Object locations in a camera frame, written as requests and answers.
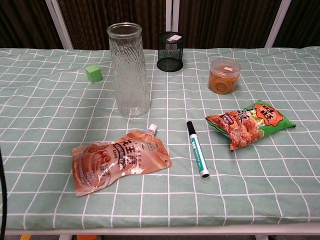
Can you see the clear glass tumbler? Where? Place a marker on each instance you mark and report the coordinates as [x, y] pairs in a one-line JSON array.
[[130, 82]]

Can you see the green checkered tablecloth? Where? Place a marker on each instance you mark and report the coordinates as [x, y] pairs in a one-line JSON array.
[[160, 200]]

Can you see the green white marker pen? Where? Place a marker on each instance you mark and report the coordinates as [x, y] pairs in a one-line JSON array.
[[197, 152]]

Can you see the orange spouted sauce pouch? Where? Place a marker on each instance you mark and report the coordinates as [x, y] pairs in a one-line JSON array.
[[112, 162]]

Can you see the black mesh pen holder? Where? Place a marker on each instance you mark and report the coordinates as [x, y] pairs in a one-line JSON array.
[[170, 56]]

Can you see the clear jar of rubber bands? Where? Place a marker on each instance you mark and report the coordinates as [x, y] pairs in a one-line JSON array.
[[223, 80]]

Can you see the green cube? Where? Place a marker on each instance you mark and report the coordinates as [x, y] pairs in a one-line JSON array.
[[94, 73]]

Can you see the green orange snack bag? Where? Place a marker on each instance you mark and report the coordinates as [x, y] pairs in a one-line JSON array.
[[245, 127]]

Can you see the dark brown partition panel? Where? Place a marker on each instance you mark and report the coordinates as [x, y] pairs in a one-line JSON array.
[[225, 22], [25, 22], [87, 22], [305, 22]]

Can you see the yellow floor tape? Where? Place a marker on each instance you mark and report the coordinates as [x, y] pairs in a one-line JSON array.
[[25, 237]]

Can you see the white aluminium partition post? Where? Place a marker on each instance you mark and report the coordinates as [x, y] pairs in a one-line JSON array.
[[277, 25], [60, 25], [172, 15]]

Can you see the white table frame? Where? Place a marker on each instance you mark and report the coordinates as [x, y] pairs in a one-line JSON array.
[[175, 229]]

